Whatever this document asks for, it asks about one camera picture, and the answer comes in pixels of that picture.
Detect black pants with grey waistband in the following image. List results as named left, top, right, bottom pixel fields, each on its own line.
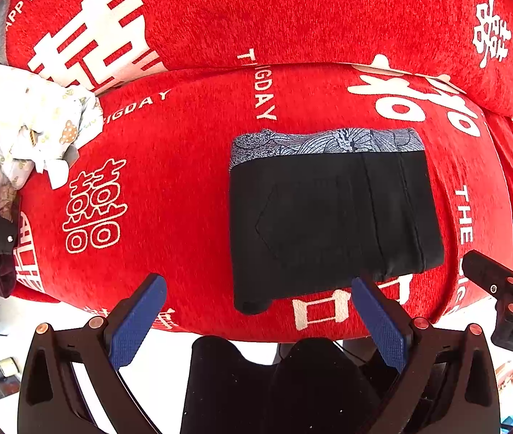
left=228, top=128, right=446, bottom=315

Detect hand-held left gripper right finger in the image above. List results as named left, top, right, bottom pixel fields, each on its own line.
left=351, top=275, right=501, bottom=434

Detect person's right leg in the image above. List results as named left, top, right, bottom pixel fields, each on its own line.
left=270, top=338, right=402, bottom=434

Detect red printed blanket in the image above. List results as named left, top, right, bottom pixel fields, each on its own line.
left=1, top=0, right=513, bottom=344

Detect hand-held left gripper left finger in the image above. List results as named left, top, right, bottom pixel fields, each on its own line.
left=18, top=274, right=168, bottom=434

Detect person's leg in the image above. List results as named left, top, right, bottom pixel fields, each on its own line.
left=179, top=335, right=279, bottom=434
left=270, top=338, right=402, bottom=434

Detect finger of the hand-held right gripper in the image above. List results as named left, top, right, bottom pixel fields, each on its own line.
left=462, top=250, right=513, bottom=299

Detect white printed cloth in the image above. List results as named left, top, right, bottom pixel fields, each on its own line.
left=0, top=62, right=103, bottom=191

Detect person's left leg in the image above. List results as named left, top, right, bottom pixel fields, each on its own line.
left=179, top=335, right=279, bottom=434

